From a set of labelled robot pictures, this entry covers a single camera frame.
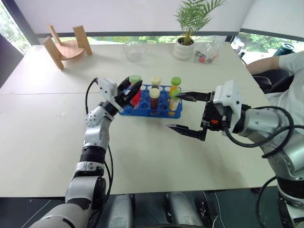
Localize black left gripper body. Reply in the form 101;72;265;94
115;85;133;110

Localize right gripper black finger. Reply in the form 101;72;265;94
166;123;208;143
177;91;216;103

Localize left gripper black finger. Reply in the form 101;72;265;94
124;81;143;106
118;79;132;92

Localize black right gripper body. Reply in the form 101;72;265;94
200;101;232;133

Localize red test tube green cap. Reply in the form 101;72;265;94
128;75;143;109

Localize blue test tube rack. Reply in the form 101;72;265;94
118;84;183;119

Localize yellow test tube green cap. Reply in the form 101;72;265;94
169;76;182;95
168;89;182;116

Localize brown test tube cream cap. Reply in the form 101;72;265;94
149;87;161;114
151;76;162;92

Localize clear glass bowl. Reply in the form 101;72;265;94
123;41;147;63

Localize clear plastic bag with parts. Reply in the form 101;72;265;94
192;35;225;64

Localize white plant pot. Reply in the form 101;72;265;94
173;37;195;61

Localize black chair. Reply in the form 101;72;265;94
251;73;295;95

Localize wooden stand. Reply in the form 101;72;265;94
42;23;93;70

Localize grey rounded housing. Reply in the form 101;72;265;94
108;193;136;228
163;191;205;228

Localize green palm plant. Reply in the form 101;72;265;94
174;0;226;45

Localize person in white shirt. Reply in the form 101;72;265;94
263;51;304;124

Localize dark green bottle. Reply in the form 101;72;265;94
276;42;296;57

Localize black panel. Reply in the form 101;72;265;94
0;32;24;90

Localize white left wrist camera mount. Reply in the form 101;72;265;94
97;77;124;114

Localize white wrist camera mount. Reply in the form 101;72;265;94
97;77;124;114
212;79;243;130

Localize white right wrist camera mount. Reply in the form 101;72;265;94
212;79;243;130

